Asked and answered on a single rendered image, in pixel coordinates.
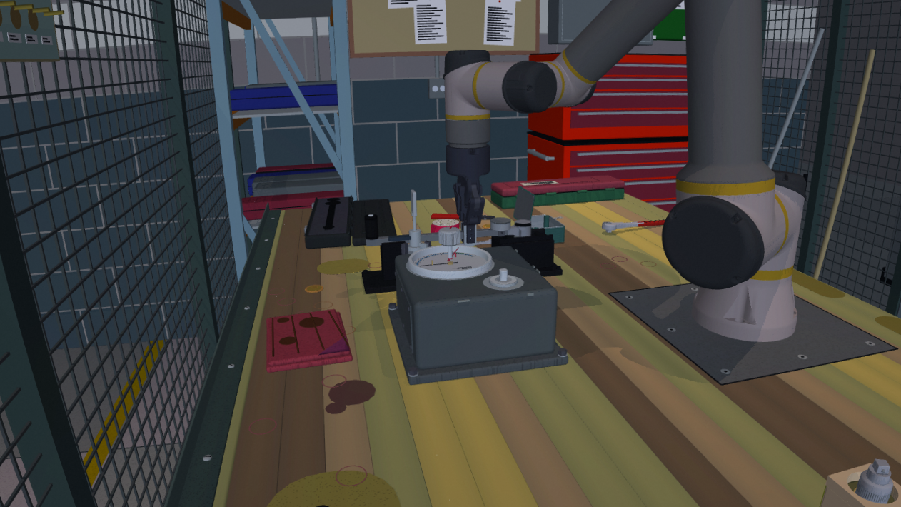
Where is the cork notice board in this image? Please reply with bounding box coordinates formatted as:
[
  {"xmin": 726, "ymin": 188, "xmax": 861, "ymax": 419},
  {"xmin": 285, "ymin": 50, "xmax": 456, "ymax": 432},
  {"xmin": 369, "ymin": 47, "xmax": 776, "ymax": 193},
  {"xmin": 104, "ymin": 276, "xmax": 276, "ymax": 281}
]
[{"xmin": 348, "ymin": 0, "xmax": 543, "ymax": 58}]

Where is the grey torque tester body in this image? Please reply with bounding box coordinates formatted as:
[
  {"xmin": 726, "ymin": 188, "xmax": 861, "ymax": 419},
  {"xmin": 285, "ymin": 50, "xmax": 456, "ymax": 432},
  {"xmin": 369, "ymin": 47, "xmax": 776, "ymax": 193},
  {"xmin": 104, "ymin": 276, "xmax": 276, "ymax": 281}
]
[{"xmin": 389, "ymin": 245, "xmax": 570, "ymax": 386}]

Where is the black case lid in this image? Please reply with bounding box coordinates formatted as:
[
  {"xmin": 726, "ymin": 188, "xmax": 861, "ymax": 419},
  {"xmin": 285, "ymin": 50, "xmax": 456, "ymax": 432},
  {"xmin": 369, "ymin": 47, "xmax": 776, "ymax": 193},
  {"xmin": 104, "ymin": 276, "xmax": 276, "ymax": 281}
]
[{"xmin": 351, "ymin": 199, "xmax": 396, "ymax": 247}]

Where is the teal small tray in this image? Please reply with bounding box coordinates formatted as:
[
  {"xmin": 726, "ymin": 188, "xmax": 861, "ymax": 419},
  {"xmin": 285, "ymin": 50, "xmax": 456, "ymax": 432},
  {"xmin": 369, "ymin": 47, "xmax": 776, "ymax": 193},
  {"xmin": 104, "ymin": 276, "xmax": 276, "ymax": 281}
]
[{"xmin": 535, "ymin": 214, "xmax": 565, "ymax": 245}]

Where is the red and green long case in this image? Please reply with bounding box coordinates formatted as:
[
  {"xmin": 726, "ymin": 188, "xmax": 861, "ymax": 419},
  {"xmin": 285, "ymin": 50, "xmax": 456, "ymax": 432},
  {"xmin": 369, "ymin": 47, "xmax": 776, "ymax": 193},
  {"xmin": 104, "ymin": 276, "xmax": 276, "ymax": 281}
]
[{"xmin": 490, "ymin": 175, "xmax": 627, "ymax": 210}]

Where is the grey wall panel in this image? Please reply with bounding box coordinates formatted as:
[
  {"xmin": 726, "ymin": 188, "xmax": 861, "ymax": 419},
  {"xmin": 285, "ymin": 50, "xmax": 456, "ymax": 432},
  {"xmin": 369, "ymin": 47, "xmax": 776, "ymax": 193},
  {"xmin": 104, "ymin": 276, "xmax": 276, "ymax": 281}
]
[{"xmin": 547, "ymin": 0, "xmax": 636, "ymax": 46}]

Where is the dark green bench rail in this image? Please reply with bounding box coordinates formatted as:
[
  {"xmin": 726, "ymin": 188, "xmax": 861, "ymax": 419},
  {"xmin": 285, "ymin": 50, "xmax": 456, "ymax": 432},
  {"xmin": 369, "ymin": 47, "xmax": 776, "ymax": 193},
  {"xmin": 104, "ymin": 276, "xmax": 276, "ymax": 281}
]
[{"xmin": 164, "ymin": 203, "xmax": 287, "ymax": 507}]

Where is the grey knurled socket adapter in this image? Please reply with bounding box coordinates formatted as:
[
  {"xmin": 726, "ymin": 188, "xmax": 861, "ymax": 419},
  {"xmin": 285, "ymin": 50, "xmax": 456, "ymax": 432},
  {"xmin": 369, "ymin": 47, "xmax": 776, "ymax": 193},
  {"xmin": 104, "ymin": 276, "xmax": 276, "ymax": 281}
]
[{"xmin": 854, "ymin": 458, "xmax": 895, "ymax": 503}]

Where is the pale wooden block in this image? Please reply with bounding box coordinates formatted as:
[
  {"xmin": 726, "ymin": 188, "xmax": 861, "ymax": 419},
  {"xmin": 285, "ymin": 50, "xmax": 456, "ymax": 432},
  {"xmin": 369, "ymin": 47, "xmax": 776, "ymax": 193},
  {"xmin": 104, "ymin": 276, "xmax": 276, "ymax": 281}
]
[{"xmin": 822, "ymin": 464, "xmax": 901, "ymax": 507}]

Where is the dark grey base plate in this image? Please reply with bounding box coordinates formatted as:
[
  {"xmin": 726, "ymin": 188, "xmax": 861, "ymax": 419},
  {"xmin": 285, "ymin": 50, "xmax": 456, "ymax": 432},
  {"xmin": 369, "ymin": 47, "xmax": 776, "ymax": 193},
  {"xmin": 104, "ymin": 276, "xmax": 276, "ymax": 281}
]
[{"xmin": 608, "ymin": 281, "xmax": 899, "ymax": 387}]

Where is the red tool chest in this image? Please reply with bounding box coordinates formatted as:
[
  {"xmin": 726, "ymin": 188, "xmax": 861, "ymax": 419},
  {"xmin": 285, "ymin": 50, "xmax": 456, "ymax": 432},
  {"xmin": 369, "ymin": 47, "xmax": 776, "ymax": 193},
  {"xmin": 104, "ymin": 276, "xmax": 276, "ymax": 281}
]
[{"xmin": 528, "ymin": 52, "xmax": 690, "ymax": 141}]

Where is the blue steel shelf rack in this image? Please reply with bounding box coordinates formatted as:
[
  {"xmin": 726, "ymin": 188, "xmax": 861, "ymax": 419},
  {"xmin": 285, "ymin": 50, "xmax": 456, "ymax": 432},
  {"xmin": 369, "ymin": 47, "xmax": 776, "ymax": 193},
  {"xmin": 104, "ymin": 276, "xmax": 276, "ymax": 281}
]
[{"xmin": 203, "ymin": 0, "xmax": 357, "ymax": 263}]

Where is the black foam tool case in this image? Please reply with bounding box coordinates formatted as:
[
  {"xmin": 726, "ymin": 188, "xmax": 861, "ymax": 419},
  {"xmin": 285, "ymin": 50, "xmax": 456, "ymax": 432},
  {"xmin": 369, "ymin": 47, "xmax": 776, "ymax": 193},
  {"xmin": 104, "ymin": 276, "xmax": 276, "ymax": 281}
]
[{"xmin": 303, "ymin": 196, "xmax": 355, "ymax": 249}]

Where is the grey tester drive boss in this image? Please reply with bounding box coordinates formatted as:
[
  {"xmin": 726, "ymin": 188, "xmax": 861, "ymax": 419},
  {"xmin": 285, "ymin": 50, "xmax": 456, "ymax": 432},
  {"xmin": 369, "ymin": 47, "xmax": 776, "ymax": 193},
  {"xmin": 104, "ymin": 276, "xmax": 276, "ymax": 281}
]
[{"xmin": 482, "ymin": 268, "xmax": 524, "ymax": 292}]

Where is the white round tester dial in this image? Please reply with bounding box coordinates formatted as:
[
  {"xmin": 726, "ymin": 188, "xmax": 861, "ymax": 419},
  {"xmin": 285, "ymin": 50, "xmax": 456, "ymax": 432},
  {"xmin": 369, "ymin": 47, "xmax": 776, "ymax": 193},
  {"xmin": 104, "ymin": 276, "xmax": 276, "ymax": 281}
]
[{"xmin": 406, "ymin": 244, "xmax": 495, "ymax": 282}]

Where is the black wrench cradle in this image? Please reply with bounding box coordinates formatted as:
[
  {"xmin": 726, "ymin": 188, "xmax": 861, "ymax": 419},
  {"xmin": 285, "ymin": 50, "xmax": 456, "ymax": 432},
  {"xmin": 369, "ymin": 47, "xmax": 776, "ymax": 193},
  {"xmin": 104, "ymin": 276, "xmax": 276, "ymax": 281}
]
[{"xmin": 361, "ymin": 229, "xmax": 564, "ymax": 296}]

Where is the blue flat case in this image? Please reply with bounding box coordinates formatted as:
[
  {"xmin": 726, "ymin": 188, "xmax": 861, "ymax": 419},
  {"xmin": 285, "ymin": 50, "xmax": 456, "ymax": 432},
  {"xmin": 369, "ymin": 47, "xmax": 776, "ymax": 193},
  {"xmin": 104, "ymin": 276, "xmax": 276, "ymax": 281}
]
[{"xmin": 229, "ymin": 82, "xmax": 340, "ymax": 114}]

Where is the grey flat case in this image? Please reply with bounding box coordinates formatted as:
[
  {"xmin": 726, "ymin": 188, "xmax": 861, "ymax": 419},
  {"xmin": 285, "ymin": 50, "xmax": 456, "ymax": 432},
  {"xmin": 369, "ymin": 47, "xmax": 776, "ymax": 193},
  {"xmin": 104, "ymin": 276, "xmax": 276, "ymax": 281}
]
[{"xmin": 250, "ymin": 171, "xmax": 347, "ymax": 199}]

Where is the red slotted block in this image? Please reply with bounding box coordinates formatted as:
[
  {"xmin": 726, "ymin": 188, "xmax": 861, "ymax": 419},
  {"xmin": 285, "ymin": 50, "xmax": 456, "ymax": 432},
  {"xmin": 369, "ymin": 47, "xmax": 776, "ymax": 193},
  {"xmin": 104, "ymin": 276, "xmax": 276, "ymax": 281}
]
[{"xmin": 265, "ymin": 308, "xmax": 353, "ymax": 373}]

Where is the grey metal pole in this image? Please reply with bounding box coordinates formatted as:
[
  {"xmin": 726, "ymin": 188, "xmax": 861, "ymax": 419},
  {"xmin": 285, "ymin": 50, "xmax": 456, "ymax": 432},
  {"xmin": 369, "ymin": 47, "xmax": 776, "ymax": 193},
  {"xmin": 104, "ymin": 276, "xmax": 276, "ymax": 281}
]
[{"xmin": 766, "ymin": 27, "xmax": 826, "ymax": 171}]

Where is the green wall sign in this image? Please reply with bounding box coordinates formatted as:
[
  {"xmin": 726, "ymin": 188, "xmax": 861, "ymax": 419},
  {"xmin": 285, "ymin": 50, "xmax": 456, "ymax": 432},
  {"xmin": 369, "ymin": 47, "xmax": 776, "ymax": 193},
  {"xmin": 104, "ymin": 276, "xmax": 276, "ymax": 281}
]
[{"xmin": 650, "ymin": 2, "xmax": 688, "ymax": 42}]

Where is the wooden pole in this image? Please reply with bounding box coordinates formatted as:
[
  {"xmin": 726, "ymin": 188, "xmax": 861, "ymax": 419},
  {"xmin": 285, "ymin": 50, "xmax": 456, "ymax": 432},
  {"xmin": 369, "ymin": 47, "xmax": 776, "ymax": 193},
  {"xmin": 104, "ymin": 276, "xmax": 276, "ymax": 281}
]
[{"xmin": 813, "ymin": 49, "xmax": 878, "ymax": 280}]

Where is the red handled ratchet wrench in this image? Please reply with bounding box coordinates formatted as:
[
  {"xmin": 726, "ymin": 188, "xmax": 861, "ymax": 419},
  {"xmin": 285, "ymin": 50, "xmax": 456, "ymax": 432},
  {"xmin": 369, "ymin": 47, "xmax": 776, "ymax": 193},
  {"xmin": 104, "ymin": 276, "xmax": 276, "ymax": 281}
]
[{"xmin": 601, "ymin": 218, "xmax": 668, "ymax": 236}]

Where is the grey tool board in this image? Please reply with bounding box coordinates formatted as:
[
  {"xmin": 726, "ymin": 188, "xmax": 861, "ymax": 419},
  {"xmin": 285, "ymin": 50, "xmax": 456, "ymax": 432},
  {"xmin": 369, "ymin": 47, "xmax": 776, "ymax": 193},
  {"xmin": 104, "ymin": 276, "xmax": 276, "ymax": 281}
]
[{"xmin": 0, "ymin": 0, "xmax": 61, "ymax": 64}]

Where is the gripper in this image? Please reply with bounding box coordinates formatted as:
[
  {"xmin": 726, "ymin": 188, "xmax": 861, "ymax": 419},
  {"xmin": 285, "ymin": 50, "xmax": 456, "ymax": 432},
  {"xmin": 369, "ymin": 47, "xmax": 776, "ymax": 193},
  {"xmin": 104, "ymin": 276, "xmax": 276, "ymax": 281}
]
[{"xmin": 445, "ymin": 146, "xmax": 493, "ymax": 229}]

